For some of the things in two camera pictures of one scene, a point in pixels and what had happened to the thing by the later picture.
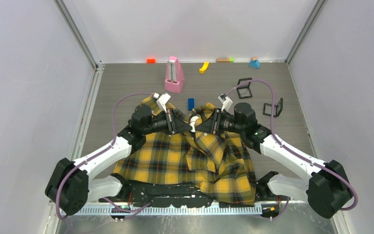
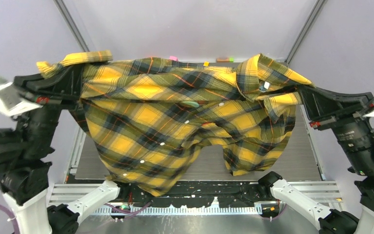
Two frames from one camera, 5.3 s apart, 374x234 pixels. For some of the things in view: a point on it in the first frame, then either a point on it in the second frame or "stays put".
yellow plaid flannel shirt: [217, 163] to [149, 115]
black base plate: [176, 196] stays put
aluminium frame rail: [234, 208] stays put
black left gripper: [174, 125] to [62, 88]
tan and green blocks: [230, 59] stays put
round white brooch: [193, 118] to [190, 104]
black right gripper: [213, 124] to [324, 106]
